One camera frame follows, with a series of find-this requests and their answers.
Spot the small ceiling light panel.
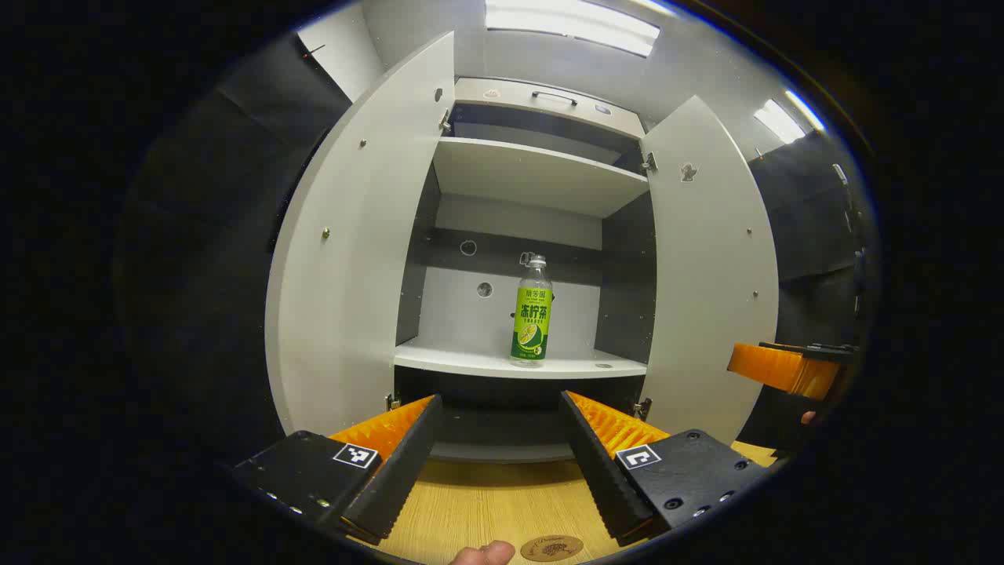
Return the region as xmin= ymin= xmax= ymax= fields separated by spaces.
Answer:
xmin=753 ymin=89 xmax=827 ymax=146

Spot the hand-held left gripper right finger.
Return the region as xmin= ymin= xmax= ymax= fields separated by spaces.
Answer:
xmin=558 ymin=390 xmax=773 ymax=548

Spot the black backdrop cloth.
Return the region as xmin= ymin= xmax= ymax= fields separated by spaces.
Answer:
xmin=118 ymin=31 xmax=875 ymax=472

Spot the grey cabinet door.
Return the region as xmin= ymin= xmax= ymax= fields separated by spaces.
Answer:
xmin=639 ymin=96 xmax=780 ymax=447
xmin=264 ymin=31 xmax=456 ymax=440

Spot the green label bottle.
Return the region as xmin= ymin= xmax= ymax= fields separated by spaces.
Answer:
xmin=510 ymin=253 xmax=554 ymax=368

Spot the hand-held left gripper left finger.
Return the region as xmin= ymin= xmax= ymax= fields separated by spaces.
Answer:
xmin=231 ymin=394 xmax=444 ymax=548

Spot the round cork coaster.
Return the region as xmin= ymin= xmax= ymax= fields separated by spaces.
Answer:
xmin=520 ymin=534 xmax=585 ymax=563

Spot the grey cabinet shelf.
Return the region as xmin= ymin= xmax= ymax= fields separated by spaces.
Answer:
xmin=433 ymin=137 xmax=650 ymax=219
xmin=394 ymin=337 xmax=648 ymax=380

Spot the long ceiling light panel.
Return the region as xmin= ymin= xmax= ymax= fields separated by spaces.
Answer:
xmin=485 ymin=0 xmax=661 ymax=58

